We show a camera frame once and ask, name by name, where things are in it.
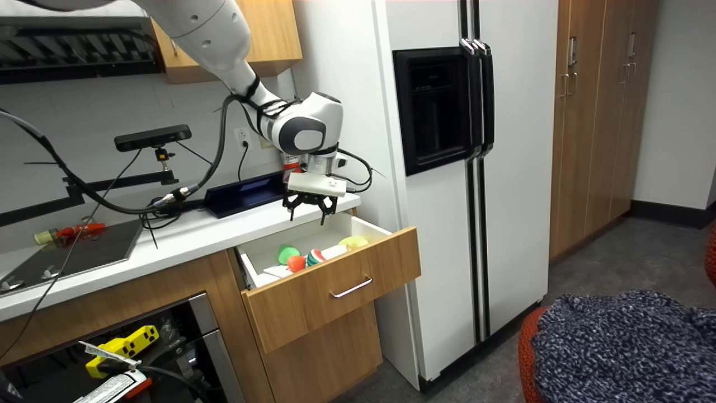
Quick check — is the red green toy vegetable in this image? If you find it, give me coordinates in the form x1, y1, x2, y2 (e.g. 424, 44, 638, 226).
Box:
33, 222, 107, 247

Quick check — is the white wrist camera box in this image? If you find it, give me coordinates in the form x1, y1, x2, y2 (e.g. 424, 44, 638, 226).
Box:
286, 172, 348, 198

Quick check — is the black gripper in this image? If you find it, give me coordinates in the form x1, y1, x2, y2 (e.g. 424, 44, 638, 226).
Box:
283, 190, 337, 226

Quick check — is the wooden lower cabinet door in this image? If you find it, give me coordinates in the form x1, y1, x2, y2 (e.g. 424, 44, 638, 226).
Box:
264, 306, 382, 403

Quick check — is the blue knitted sweater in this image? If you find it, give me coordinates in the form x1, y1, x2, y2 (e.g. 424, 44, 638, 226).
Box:
532, 292, 716, 403

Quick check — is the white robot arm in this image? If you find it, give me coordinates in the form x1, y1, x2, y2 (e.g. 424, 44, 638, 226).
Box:
3, 0, 348, 215

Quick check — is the black stereo camera on counter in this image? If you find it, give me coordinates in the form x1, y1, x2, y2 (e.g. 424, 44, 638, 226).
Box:
114, 126, 192, 152

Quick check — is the wooden front white drawer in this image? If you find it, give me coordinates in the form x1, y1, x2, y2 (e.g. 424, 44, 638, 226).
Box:
237, 215, 421, 355

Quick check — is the orange toy fruit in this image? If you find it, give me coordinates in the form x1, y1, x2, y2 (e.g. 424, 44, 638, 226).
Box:
286, 255, 306, 274

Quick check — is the tall wooden cabinet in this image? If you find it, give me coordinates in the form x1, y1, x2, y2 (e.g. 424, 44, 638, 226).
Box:
548, 0, 661, 261

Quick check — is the black mat on counter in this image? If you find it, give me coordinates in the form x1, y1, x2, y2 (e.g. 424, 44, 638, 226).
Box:
0, 222, 144, 294

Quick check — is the wooden upper cabinet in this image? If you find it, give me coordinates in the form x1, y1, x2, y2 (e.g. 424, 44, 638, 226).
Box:
153, 0, 302, 86

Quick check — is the dark blue tray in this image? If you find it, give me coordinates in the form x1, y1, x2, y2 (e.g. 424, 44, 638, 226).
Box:
204, 172, 286, 218

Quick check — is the pale yellow toy food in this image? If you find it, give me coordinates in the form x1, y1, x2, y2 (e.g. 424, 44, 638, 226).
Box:
341, 236, 369, 252

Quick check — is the black range hood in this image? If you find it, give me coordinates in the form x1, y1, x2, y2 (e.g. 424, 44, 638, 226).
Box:
0, 17, 163, 83

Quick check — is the white refrigerator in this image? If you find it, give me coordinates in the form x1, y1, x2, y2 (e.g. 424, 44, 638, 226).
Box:
293, 0, 560, 396

